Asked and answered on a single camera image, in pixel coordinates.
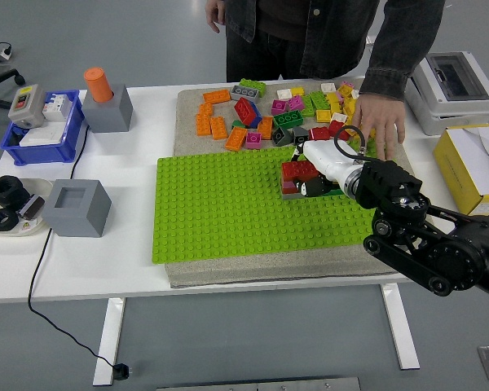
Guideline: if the person's right hand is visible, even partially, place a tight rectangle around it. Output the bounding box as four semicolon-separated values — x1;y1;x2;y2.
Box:
205;0;230;34

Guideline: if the person's left hand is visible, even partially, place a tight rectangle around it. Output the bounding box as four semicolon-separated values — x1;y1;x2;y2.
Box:
350;93;408;160

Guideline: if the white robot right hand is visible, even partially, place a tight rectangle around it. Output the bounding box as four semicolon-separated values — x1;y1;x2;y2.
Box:
292;139;363;198

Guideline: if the red long toy brick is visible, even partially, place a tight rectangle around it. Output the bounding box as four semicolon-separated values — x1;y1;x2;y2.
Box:
281;160;322;181

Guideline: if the lime green studded baseplate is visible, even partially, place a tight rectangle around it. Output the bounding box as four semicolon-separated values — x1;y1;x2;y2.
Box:
152;137;397;266

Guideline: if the large yellow toy brick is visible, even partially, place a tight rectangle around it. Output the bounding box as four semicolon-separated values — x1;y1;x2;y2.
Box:
342;96;359;120

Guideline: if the grey sloped toy brick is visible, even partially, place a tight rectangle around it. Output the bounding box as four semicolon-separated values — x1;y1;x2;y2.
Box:
271;126;293;147

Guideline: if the dark green long brick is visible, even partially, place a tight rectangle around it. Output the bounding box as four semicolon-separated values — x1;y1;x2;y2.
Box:
272;110;304;129

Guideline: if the blue toy brick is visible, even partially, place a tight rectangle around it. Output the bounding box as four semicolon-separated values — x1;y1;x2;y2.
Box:
248;101;264;128

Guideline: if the lime green long brick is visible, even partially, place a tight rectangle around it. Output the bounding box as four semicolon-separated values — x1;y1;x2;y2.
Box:
239;78;267;98

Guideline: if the grey long toy brick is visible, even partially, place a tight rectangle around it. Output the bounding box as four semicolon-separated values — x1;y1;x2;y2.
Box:
230;85;261;103

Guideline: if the large red toy brick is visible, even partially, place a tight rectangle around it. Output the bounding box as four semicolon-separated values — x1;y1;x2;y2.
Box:
233;97;258;126

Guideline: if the person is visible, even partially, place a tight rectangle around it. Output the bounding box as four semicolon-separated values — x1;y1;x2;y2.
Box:
223;0;447;82

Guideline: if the yellow cardboard box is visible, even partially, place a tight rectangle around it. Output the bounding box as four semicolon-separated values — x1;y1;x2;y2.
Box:
433;124;489;217

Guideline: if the grey-brown foam mat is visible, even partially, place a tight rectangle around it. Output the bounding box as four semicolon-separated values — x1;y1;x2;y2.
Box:
165;77;433;289

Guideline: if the orange cylinder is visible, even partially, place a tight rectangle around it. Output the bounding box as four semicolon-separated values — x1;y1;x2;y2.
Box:
83;67;115;104

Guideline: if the grey block with socket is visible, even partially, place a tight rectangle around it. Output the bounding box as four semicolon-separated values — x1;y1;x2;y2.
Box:
81;84;133;134
42;178;112;239

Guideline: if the white circuit breaker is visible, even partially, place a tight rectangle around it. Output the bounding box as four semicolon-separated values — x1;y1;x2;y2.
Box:
42;92;73;123

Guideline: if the white table leg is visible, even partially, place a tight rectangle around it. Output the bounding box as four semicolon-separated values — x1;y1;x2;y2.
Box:
92;297;127;387
380;283;421;371

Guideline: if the black office chair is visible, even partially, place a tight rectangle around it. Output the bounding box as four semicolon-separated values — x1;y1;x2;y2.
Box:
0;12;26;110

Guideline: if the blue plastic bin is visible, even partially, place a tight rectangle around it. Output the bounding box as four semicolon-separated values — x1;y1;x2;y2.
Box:
0;89;86;166

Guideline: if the long grey metal plate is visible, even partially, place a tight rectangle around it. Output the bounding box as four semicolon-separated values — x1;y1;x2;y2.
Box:
155;376;363;391

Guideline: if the dark brown roller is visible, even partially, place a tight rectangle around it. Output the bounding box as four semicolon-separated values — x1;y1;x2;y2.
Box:
17;194;46;222

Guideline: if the large black nut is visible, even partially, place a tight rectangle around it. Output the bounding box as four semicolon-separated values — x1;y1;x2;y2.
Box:
0;175;30;207

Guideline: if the white tray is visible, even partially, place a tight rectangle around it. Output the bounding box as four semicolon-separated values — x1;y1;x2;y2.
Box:
0;177;55;238

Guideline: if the small black nut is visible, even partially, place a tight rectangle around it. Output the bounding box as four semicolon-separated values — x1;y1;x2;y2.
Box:
0;208;21;234

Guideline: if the white electrical enclosure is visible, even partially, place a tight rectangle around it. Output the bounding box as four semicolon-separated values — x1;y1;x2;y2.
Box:
404;50;489;136

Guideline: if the grey switch box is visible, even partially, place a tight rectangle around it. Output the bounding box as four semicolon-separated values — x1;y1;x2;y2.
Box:
7;84;47;128

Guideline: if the white wall socket panel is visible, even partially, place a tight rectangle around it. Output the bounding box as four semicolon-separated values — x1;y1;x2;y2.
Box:
19;121;67;147

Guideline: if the black cord with plug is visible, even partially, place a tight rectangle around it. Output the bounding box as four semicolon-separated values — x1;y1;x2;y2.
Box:
27;121;132;380

